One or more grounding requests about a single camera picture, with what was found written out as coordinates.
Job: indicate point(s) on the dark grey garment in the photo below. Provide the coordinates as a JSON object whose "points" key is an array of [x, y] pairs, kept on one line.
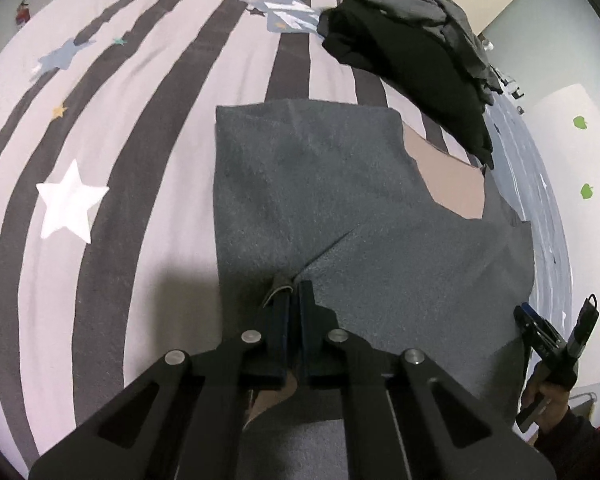
{"points": [[430, 0]]}

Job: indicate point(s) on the grey sweatshirt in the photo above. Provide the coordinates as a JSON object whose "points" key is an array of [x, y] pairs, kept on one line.
{"points": [[330, 200]]}

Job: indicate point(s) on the person's right forearm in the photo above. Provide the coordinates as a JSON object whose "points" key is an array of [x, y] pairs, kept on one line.
{"points": [[575, 439]]}

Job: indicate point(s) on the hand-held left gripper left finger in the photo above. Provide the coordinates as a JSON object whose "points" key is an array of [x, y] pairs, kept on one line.
{"points": [[281, 325]]}

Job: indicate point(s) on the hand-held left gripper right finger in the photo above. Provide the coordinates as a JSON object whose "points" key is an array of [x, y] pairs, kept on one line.
{"points": [[307, 325]]}

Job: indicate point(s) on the green apple sticker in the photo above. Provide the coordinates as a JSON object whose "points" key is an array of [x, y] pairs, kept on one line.
{"points": [[586, 191], [579, 122]]}

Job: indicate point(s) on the striped star bed sheet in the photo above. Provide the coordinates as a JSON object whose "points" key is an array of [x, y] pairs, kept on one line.
{"points": [[155, 110]]}

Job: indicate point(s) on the person's right hand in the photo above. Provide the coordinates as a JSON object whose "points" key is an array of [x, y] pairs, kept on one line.
{"points": [[557, 407]]}

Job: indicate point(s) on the black garment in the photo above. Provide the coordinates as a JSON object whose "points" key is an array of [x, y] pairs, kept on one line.
{"points": [[410, 60]]}

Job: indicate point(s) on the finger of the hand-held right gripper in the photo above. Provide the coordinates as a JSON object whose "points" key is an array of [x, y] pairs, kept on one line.
{"points": [[584, 327], [535, 322]]}

